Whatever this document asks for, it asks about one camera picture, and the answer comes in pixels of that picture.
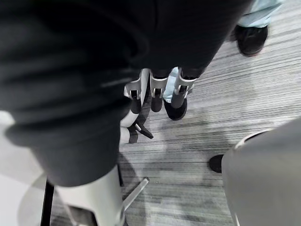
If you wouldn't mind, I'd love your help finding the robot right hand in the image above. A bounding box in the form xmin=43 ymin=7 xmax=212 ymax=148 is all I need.
xmin=0 ymin=0 xmax=253 ymax=226

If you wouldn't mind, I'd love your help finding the round white tea table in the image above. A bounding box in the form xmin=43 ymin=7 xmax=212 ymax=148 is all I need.
xmin=0 ymin=110 xmax=151 ymax=226

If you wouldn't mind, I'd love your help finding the person's leg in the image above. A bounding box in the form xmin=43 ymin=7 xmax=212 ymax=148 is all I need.
xmin=237 ymin=0 xmax=284 ymax=29
xmin=163 ymin=66 xmax=180 ymax=104

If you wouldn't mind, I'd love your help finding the person's black shoe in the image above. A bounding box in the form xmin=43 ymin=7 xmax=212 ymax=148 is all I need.
xmin=163 ymin=98 xmax=189 ymax=121
xmin=234 ymin=24 xmax=269 ymax=57

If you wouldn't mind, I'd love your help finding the light grey armchair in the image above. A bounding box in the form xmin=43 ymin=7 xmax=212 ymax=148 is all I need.
xmin=208 ymin=117 xmax=301 ymax=226

